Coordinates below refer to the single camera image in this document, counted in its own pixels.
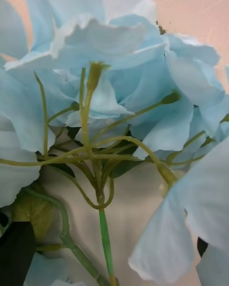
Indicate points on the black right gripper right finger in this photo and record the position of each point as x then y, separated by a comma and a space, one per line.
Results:
201, 246

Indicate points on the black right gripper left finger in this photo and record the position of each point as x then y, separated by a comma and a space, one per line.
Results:
15, 255

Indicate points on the pale blue artificial flower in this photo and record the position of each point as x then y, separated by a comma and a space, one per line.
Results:
133, 81

